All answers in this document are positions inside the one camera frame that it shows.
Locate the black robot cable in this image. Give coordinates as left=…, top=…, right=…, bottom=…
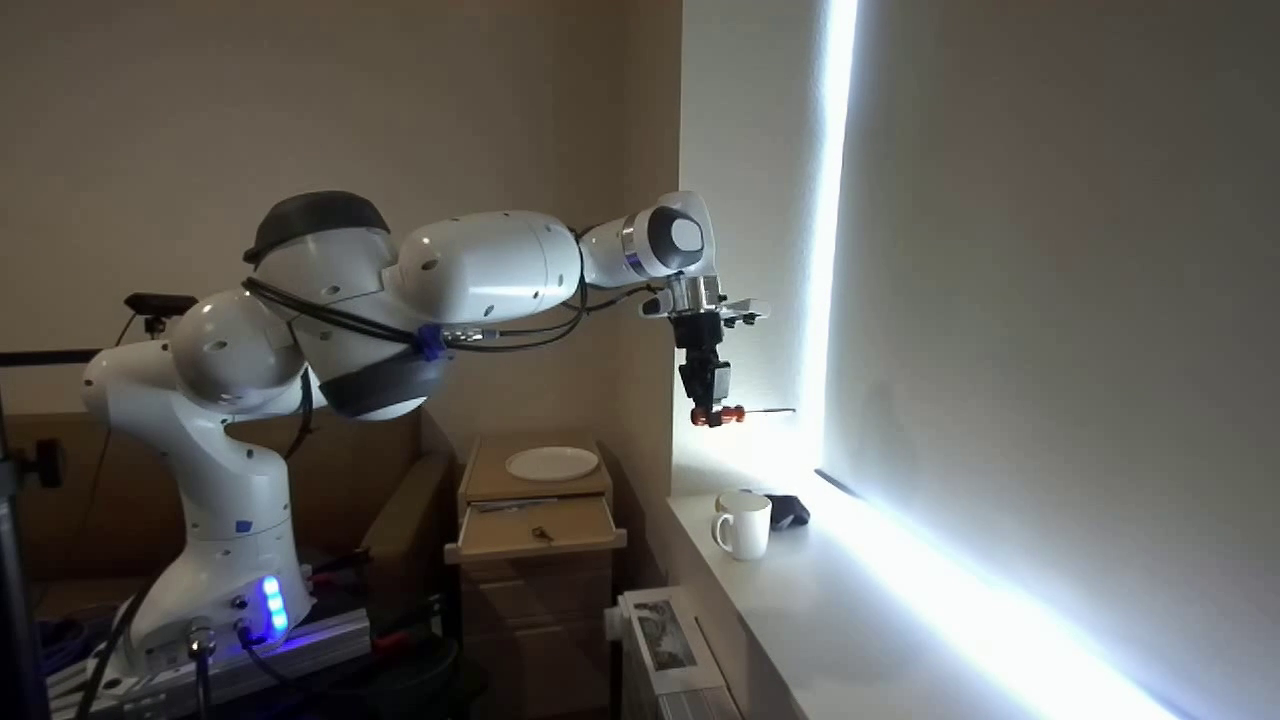
left=240, top=270, right=671, bottom=364

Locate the black camera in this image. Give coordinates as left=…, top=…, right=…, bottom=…
left=120, top=286, right=202, bottom=339

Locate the wooden cabinet drawer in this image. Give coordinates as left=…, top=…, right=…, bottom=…
left=439, top=499, right=634, bottom=567

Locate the white mug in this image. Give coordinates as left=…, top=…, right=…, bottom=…
left=710, top=487, right=777, bottom=562

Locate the grey roller blind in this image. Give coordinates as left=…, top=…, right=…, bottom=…
left=812, top=0, right=1280, bottom=720

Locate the white window sill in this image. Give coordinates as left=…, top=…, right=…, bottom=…
left=660, top=485, right=1185, bottom=720

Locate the wooden cabinet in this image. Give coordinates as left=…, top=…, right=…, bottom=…
left=457, top=436, right=634, bottom=720

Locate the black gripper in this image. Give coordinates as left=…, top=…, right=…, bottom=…
left=671, top=309, right=739, bottom=419

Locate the black horizontal bar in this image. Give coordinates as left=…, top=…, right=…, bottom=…
left=0, top=339, right=123, bottom=370

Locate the small dark object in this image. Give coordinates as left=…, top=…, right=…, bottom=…
left=768, top=493, right=818, bottom=537

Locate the black table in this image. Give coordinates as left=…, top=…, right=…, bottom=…
left=51, top=635, right=491, bottom=720

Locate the wrist camera light mount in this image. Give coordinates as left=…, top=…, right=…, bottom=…
left=636, top=276, right=766, bottom=332

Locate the white plate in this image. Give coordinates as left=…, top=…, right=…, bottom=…
left=501, top=442, right=603, bottom=487

